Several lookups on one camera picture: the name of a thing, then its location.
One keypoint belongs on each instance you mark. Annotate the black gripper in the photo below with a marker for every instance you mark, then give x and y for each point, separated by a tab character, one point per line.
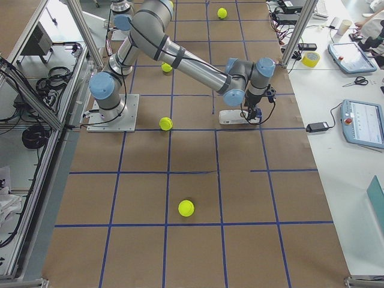
251	102

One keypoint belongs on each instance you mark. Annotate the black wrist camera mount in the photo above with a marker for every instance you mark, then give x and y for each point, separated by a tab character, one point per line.
270	94

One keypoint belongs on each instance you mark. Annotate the brown paper table cover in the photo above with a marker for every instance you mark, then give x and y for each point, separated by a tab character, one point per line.
261	217

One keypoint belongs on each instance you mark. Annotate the near yellow tennis ball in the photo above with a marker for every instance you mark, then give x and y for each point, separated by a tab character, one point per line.
186	208

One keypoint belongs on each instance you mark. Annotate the yellow tape roll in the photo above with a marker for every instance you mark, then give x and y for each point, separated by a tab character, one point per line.
311	59

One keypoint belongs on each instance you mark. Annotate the yellow tennis ball between bases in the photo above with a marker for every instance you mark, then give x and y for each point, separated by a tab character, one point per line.
166	68

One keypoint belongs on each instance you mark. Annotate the middle yellow tennis ball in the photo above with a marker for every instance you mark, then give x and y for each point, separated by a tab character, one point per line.
165	124

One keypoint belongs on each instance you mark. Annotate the teal board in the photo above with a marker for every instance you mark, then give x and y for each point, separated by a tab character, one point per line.
375	195

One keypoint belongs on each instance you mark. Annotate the yellow tennis ball far side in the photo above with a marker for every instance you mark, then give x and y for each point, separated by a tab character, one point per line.
222	13

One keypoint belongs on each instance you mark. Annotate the black handled scissors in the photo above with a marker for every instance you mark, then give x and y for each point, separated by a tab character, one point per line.
360	80

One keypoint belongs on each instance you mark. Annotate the paper cup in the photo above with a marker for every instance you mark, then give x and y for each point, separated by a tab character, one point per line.
344	26

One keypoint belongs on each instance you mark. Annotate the black power adapter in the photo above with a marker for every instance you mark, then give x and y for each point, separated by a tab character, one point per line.
317	127

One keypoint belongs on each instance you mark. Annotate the black remote device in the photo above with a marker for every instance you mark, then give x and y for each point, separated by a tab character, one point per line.
307	46

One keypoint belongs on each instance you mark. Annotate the white blue tennis ball can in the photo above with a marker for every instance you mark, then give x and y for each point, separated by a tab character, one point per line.
232	117

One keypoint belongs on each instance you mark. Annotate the grey metal box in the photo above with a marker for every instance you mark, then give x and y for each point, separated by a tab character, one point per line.
39	44

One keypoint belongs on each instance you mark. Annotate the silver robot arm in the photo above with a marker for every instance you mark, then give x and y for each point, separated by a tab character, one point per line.
242	83
123	12

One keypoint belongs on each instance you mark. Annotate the aluminium frame post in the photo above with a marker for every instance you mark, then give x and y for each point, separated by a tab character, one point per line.
300	26

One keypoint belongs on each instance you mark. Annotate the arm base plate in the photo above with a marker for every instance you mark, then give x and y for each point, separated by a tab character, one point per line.
123	118
119	35

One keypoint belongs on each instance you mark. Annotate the near teach pendant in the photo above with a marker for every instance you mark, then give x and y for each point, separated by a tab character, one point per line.
362	123

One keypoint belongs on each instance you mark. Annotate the teach pendant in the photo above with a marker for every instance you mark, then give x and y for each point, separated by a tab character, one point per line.
350	58
362	123

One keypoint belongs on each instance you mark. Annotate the far teach pendant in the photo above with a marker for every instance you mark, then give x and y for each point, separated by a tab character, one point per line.
350	58

